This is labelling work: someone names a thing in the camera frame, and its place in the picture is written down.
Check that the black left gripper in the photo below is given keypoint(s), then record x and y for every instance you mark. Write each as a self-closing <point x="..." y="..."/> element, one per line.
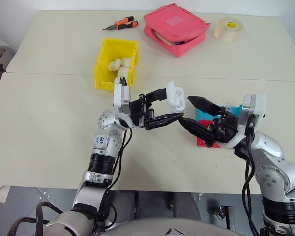
<point x="140" y="113"/>

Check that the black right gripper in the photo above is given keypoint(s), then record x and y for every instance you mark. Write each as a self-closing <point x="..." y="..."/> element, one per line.
<point x="226" y="127"/>

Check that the white earbud case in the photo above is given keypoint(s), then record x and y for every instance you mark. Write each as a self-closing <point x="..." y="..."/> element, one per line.
<point x="178" y="97"/>
<point x="126" y="62"/>
<point x="123" y="73"/>

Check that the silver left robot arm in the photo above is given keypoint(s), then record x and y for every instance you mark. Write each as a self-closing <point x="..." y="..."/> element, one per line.
<point x="105" y="143"/>

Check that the white closed earbud case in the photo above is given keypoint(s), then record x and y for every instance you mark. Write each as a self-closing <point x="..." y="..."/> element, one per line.
<point x="123" y="73"/>
<point x="126" y="62"/>

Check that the white items in bin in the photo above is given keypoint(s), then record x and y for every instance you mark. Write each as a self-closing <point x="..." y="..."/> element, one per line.
<point x="114" y="65"/>

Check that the yellow plastic bin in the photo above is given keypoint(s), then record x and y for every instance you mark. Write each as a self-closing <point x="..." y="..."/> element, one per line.
<point x="104" y="64"/>

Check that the teal plastic tray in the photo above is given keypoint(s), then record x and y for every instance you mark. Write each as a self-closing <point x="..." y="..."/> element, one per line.
<point x="201" y="115"/>

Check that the red plastic tray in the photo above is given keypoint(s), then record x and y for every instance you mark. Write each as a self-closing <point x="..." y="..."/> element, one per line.
<point x="202" y="123"/>

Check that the pink fabric zip pouch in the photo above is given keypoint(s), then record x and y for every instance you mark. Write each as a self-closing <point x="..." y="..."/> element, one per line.
<point x="177" y="24"/>

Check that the clear packing tape roll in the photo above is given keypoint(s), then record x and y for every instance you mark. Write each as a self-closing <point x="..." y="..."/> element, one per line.
<point x="227" y="30"/>

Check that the orange black pliers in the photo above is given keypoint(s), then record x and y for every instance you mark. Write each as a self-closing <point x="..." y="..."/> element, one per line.
<point x="124" y="23"/>

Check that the silver robot torso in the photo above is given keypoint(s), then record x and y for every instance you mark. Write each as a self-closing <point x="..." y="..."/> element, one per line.
<point x="162" y="227"/>

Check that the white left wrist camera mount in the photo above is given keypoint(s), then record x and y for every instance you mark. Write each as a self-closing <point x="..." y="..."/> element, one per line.
<point x="118" y="96"/>

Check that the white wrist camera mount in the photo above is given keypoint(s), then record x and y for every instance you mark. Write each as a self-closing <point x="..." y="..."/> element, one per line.
<point x="258" y="105"/>
<point x="118" y="96"/>

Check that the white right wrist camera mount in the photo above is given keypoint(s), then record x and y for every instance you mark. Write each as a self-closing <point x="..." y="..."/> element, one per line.
<point x="258" y="105"/>

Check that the metal bracket on floor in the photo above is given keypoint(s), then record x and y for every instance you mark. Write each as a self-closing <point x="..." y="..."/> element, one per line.
<point x="222" y="215"/>

